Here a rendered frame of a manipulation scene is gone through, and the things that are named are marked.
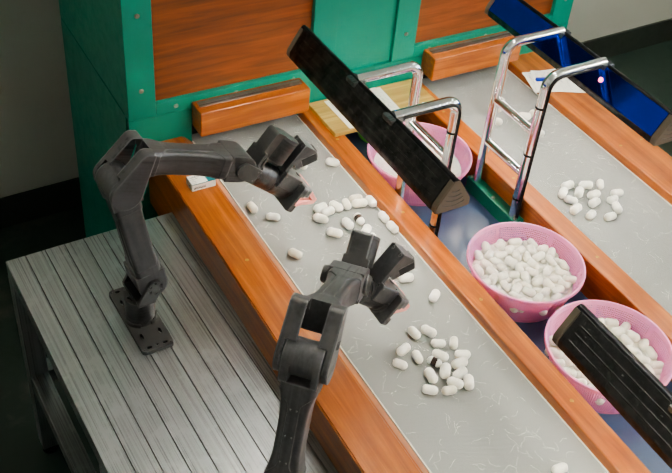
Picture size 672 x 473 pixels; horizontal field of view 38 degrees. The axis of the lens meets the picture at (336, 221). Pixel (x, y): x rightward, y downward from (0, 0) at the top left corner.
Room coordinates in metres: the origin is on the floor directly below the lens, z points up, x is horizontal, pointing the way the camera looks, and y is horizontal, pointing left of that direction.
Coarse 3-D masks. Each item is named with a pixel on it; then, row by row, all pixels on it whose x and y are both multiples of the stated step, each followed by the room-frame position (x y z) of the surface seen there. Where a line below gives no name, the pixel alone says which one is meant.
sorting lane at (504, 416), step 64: (256, 128) 2.07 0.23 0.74; (256, 192) 1.81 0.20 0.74; (320, 192) 1.83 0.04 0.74; (320, 256) 1.61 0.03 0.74; (448, 320) 1.45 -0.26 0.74; (384, 384) 1.26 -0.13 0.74; (512, 384) 1.29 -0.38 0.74; (448, 448) 1.12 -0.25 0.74; (512, 448) 1.14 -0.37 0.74; (576, 448) 1.15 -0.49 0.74
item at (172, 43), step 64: (64, 0) 2.31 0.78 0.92; (128, 0) 1.91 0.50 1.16; (192, 0) 2.00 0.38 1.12; (256, 0) 2.09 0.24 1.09; (320, 0) 2.17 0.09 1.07; (384, 0) 2.29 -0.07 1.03; (448, 0) 2.40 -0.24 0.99; (128, 64) 1.90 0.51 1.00; (192, 64) 2.00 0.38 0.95; (256, 64) 2.10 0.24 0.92
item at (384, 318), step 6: (372, 294) 1.32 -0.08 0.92; (366, 300) 1.31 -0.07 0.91; (372, 300) 1.32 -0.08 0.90; (396, 300) 1.33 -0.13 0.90; (402, 300) 1.33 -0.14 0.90; (366, 306) 1.33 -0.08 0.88; (372, 306) 1.32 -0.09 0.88; (378, 306) 1.33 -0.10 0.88; (384, 306) 1.33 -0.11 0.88; (390, 306) 1.33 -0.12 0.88; (396, 306) 1.32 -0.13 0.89; (402, 306) 1.33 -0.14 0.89; (372, 312) 1.34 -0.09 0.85; (378, 312) 1.33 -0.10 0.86; (384, 312) 1.33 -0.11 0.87; (390, 312) 1.32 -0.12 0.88; (378, 318) 1.32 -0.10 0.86; (384, 318) 1.31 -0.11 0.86; (390, 318) 1.32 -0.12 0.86; (384, 324) 1.31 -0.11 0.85
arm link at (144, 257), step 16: (96, 176) 1.42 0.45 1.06; (112, 176) 1.40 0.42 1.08; (112, 208) 1.37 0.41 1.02; (128, 224) 1.39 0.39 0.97; (144, 224) 1.41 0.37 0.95; (128, 240) 1.39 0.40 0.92; (144, 240) 1.41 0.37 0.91; (128, 256) 1.40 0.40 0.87; (144, 256) 1.41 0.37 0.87; (128, 272) 1.43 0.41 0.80; (144, 272) 1.40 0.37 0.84; (160, 272) 1.42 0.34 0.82; (144, 288) 1.40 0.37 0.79
